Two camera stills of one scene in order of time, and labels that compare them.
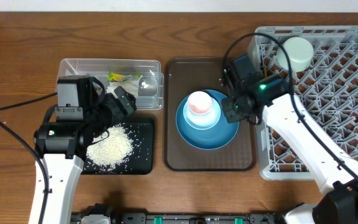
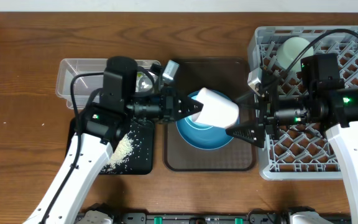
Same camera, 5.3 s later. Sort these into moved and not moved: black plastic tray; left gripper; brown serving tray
Moved: left gripper
Not moved: brown serving tray; black plastic tray
